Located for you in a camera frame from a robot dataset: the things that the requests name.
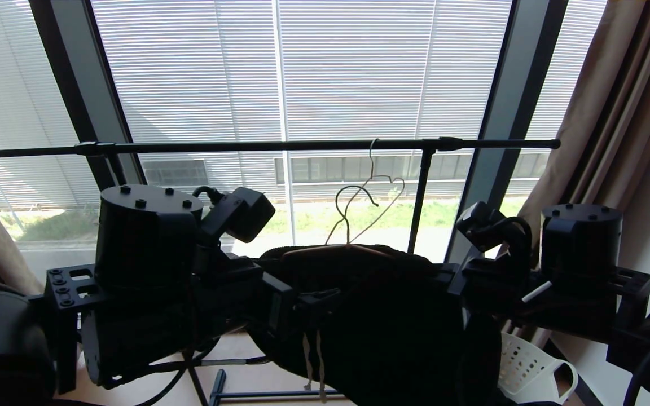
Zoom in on white laundry basket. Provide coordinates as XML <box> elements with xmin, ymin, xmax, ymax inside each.
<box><xmin>497</xmin><ymin>332</ymin><xmax>579</xmax><ymax>404</ymax></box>

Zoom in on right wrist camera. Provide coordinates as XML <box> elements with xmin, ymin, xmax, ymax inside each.
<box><xmin>456</xmin><ymin>201</ymin><xmax>533</xmax><ymax>255</ymax></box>

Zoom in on black shorts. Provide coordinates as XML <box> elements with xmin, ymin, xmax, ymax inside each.
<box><xmin>249</xmin><ymin>244</ymin><xmax>503</xmax><ymax>406</ymax></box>

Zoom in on window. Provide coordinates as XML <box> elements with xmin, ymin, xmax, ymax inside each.
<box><xmin>0</xmin><ymin>0</ymin><xmax>609</xmax><ymax>294</ymax></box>

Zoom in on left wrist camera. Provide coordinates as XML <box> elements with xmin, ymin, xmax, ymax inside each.
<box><xmin>192</xmin><ymin>186</ymin><xmax>276</xmax><ymax>246</ymax></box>

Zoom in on pink clothes hanger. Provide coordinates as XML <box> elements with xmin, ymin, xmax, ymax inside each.
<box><xmin>282</xmin><ymin>185</ymin><xmax>396</xmax><ymax>261</ymax></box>
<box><xmin>325</xmin><ymin>138</ymin><xmax>405</xmax><ymax>247</ymax></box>

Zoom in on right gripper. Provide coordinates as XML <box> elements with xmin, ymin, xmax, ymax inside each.
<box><xmin>448</xmin><ymin>258</ymin><xmax>523</xmax><ymax>316</ymax></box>

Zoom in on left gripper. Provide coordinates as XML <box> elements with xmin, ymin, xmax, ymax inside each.
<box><xmin>212</xmin><ymin>265</ymin><xmax>341</xmax><ymax>341</ymax></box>

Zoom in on black clothes rack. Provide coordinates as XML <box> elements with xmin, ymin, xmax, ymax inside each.
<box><xmin>0</xmin><ymin>137</ymin><xmax>561</xmax><ymax>406</ymax></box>

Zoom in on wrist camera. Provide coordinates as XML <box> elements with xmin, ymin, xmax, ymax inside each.
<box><xmin>456</xmin><ymin>201</ymin><xmax>533</xmax><ymax>255</ymax></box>
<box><xmin>192</xmin><ymin>186</ymin><xmax>276</xmax><ymax>246</ymax></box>

